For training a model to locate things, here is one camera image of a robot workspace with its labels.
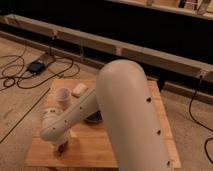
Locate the black cable on right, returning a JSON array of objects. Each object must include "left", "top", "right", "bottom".
[{"left": 188, "top": 75, "right": 213, "bottom": 166}]

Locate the dark round bowl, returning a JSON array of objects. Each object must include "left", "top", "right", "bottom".
[{"left": 85, "top": 112, "right": 102, "bottom": 124}]

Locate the black floor cable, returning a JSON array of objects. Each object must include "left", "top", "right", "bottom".
[{"left": 0, "top": 43, "right": 81, "bottom": 91}]

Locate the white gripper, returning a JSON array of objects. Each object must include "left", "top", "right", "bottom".
[{"left": 51, "top": 132, "right": 70, "bottom": 149}]

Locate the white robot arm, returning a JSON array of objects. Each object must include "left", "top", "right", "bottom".
[{"left": 40, "top": 60, "right": 173, "bottom": 171}]

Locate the blue power adapter box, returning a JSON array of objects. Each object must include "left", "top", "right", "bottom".
[{"left": 27, "top": 61, "right": 45, "bottom": 74}]

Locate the wooden shelf frame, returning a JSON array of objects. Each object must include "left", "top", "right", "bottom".
[{"left": 0, "top": 14, "right": 213, "bottom": 83}]

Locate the dark red dried pepper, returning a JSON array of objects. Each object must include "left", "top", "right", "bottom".
[{"left": 58, "top": 142, "right": 68, "bottom": 154}]

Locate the white plastic cup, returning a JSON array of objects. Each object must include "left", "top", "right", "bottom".
[{"left": 54, "top": 87, "right": 71, "bottom": 110}]

